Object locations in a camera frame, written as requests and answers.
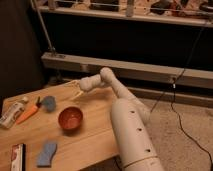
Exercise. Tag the blue round sponge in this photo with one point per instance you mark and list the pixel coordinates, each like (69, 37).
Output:
(49, 103)

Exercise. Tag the cluttered shelf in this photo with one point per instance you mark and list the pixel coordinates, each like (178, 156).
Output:
(179, 12)

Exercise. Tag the red and white box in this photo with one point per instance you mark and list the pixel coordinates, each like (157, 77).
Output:
(18, 157)

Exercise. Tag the orange toy carrot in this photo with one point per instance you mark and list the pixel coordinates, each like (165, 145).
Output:
(29, 112)

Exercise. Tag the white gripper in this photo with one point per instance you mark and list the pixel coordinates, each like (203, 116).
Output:
(85, 84)

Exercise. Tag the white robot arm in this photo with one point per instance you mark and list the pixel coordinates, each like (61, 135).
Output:
(128, 118)

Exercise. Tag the white plastic bottle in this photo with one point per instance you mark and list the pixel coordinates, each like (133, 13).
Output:
(12, 113)

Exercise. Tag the metal pole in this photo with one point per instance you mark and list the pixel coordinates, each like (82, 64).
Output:
(50, 46)

